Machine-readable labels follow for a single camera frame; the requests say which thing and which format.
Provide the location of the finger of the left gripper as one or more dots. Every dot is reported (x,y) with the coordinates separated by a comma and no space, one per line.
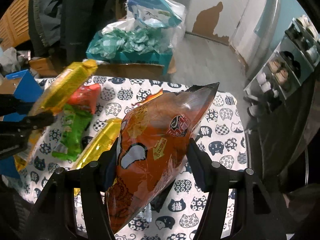
(41,120)
(10,104)

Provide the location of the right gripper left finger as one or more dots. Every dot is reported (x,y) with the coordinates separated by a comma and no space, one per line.
(95,178)

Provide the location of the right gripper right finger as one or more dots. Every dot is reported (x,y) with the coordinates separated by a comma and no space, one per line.
(212,178)

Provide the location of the long yellow biscuit pack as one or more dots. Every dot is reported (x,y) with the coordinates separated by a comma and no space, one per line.
(53,99)

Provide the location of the green pea snack bag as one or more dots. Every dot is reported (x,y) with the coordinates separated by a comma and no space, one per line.
(74,122)

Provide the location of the red snack bag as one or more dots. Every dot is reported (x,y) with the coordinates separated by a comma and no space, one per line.
(85,98)

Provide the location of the large orange chips bag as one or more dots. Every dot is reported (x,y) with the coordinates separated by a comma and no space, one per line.
(151,149)

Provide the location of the small orange snack packet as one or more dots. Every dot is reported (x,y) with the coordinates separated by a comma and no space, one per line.
(149,98)

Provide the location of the blue cardboard box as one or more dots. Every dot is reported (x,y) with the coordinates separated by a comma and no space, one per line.
(22,86)

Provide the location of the grey white clothes pile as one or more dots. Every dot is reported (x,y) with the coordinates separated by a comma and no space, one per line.
(12,61)

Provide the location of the wooden louvered door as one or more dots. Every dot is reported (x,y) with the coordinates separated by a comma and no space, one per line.
(14,24)

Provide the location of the dark hanging coats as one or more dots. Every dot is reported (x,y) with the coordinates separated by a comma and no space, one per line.
(64,28)

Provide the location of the brown cardboard box floor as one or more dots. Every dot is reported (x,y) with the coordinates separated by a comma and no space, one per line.
(153,70)

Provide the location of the teal cloth in box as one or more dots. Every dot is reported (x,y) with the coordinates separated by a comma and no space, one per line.
(148,46)

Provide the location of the shoe rack with shoes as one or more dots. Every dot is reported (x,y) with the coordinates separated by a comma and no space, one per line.
(293,60)

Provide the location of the blue plastic bag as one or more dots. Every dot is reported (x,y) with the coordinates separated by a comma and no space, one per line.
(157,13)

